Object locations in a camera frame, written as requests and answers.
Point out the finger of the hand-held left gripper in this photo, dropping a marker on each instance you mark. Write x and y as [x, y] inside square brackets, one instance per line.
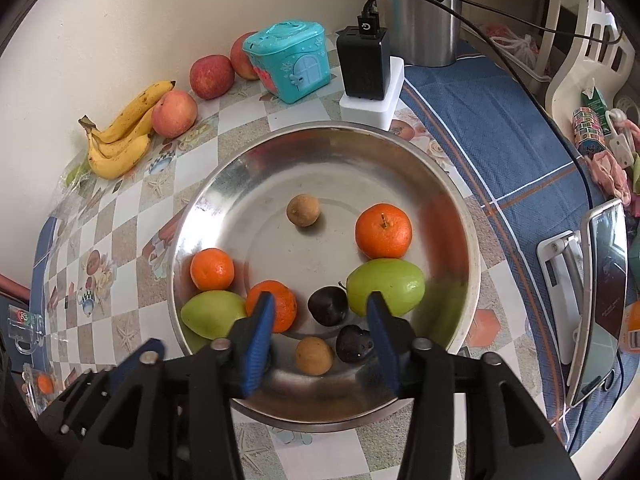
[125, 370]

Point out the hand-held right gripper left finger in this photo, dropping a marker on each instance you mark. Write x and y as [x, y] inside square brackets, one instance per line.
[260, 340]

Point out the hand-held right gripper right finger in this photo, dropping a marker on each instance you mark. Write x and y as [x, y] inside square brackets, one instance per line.
[382, 340]

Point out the dark purple plum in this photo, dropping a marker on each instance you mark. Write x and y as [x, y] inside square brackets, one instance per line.
[354, 342]
[327, 305]

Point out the orange mandarin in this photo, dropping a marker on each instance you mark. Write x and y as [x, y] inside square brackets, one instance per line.
[45, 384]
[212, 269]
[282, 305]
[383, 230]

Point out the brown longan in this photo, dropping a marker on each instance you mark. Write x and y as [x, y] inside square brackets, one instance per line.
[303, 210]
[314, 355]

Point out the round steel bowl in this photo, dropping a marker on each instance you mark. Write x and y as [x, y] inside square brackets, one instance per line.
[310, 170]

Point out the clear plastic box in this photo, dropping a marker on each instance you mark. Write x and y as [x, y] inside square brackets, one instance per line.
[30, 400]

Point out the clear glass mug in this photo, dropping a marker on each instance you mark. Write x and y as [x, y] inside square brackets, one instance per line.
[25, 322]

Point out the clear plastic clamshell tray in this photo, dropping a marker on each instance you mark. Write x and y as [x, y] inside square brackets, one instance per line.
[70, 192]

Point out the white phone stand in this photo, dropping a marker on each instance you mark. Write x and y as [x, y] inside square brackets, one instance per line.
[560, 270]

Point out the bunch of yellow bananas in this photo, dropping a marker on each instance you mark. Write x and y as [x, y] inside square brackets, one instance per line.
[117, 162]

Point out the smartphone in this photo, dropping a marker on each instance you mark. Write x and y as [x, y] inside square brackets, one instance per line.
[605, 285]

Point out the peach near bananas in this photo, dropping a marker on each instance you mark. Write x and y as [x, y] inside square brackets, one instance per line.
[174, 114]

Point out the orange packet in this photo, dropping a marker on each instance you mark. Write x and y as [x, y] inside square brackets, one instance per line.
[631, 330]

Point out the red apple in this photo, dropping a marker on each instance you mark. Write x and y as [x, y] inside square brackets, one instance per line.
[240, 60]
[211, 76]

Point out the teal toy house box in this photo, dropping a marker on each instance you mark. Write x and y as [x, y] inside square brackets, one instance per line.
[290, 65]

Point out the pink cloth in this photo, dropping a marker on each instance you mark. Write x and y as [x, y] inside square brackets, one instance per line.
[610, 170]

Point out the colourful printed carton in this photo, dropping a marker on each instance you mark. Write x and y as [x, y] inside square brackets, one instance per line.
[590, 130]

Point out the white plug adapter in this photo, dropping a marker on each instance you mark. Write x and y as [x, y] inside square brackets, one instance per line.
[620, 145]

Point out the white plastic chair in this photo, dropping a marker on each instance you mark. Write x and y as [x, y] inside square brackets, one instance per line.
[565, 80]

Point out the green carton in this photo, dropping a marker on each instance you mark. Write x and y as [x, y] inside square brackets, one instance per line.
[594, 97]

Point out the steel kettle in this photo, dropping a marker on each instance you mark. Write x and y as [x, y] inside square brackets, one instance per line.
[425, 20]

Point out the pink plastic bag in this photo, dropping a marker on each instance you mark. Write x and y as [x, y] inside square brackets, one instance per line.
[525, 45]

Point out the pink rail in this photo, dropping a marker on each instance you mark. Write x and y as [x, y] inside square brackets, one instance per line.
[12, 285]

